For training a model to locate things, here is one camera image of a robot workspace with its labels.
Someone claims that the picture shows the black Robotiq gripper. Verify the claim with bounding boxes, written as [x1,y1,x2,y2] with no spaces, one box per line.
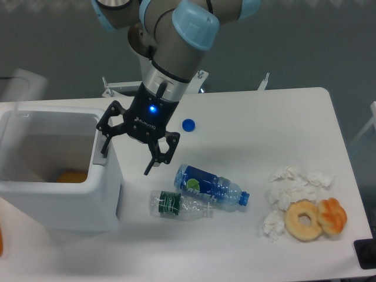
[95,82,181,176]

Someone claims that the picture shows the white push-lid trash can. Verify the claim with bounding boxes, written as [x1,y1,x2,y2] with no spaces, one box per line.
[1,69,122,232]

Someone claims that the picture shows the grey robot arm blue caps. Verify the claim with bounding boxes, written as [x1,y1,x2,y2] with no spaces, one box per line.
[92,1,261,167]

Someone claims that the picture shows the orange object inside can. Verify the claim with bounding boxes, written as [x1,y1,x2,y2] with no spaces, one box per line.
[56,171,88,183]

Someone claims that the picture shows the blue bottle cap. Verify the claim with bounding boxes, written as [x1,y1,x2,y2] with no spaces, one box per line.
[182,119,196,132]

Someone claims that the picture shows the green label clear bottle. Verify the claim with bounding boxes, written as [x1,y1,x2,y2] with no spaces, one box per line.
[149,190,214,221]

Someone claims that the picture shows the blue label plastic bottle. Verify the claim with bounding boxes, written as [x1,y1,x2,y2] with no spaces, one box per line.
[174,164,250,212]

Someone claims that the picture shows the crumpled white tissue middle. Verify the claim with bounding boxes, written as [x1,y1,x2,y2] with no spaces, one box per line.
[267,179,317,211]

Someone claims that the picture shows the crumpled white tissue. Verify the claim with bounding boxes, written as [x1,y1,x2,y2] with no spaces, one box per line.
[270,166,298,182]
[307,172,335,188]
[267,179,317,211]
[262,210,285,242]

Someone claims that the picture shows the crumpled white tissue upper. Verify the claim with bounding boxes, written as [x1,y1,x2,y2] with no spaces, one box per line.
[270,166,298,182]

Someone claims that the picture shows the orange object at edge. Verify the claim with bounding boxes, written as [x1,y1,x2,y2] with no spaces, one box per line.
[0,228,4,257]

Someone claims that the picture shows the crumpled white tissue lower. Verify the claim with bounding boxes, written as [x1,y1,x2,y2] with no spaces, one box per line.
[262,210,285,242]

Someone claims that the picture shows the crumpled white tissue right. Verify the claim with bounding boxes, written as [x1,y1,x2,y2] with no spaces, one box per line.
[307,172,335,188]

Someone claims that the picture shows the orange glazed twisted bread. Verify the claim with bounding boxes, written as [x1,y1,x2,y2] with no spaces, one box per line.
[317,197,347,236]

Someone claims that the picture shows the black device at edge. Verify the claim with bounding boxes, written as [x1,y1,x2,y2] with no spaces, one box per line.
[354,239,375,270]

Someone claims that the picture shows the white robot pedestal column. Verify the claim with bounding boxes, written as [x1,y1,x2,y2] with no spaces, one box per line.
[138,55,152,80]

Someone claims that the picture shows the white metal base frame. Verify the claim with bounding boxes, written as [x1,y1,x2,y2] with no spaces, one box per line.
[100,69,271,98]

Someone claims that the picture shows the plain ring donut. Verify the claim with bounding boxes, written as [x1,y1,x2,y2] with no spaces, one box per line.
[284,200,323,241]

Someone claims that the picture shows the white frame at right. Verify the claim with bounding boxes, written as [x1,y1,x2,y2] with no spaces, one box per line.
[350,101,375,148]

